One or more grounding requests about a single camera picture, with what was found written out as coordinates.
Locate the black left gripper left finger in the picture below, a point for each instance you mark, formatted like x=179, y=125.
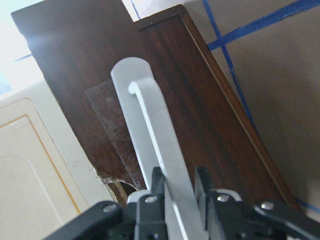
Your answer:
x=158, y=182

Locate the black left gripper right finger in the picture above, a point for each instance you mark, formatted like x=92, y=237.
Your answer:
x=202, y=182

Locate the white drawer handle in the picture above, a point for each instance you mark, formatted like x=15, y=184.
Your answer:
x=156, y=145

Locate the dark wooden drawer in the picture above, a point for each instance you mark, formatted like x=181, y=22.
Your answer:
x=75, y=44

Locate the dark wooden drawer cabinet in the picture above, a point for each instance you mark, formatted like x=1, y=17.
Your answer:
x=210, y=123

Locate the cream plastic storage box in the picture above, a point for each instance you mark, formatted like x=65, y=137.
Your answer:
x=46, y=179

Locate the brown paper table mat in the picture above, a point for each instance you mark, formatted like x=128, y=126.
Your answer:
x=269, y=50

